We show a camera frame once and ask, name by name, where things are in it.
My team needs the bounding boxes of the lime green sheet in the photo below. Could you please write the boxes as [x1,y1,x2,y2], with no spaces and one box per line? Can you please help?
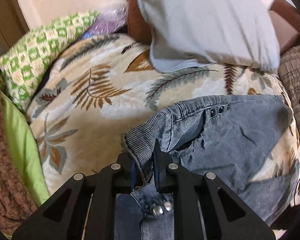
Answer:
[1,93,49,206]

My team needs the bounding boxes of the purple plastic bag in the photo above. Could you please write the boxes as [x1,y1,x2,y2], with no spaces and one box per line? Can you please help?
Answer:
[81,4,127,40]

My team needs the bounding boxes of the brown patterned blanket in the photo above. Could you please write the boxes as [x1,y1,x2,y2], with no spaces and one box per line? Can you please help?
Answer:
[0,84,38,236]

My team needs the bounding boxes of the grey pillow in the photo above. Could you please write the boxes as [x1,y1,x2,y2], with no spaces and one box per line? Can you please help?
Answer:
[137,0,280,73]

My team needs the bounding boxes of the green patterned pillow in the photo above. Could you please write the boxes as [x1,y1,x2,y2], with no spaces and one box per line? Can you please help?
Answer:
[0,10,98,113]

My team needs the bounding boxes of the grey denim pants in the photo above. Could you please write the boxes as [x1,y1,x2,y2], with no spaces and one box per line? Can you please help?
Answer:
[115,95,299,239]

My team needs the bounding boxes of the beige leaf-pattern blanket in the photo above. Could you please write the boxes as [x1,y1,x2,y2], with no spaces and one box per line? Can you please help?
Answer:
[26,35,291,193]

